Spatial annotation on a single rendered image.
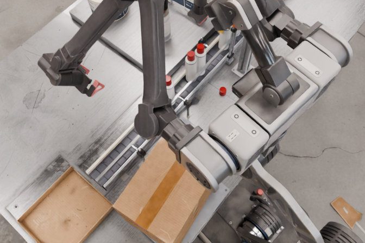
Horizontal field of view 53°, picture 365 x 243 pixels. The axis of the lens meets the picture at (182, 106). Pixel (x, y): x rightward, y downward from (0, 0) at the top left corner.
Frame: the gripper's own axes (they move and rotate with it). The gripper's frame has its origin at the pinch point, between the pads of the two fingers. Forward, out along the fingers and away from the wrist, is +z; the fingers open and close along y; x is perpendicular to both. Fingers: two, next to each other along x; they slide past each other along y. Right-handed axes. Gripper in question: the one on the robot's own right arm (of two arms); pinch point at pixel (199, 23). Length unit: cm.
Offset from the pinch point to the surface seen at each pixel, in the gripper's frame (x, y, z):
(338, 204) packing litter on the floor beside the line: 109, -9, 103
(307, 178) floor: 85, -11, 104
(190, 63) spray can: 10.4, 19.1, 0.8
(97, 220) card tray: 22, 92, 20
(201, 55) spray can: 11.6, 12.6, 0.5
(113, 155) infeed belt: 9, 69, 16
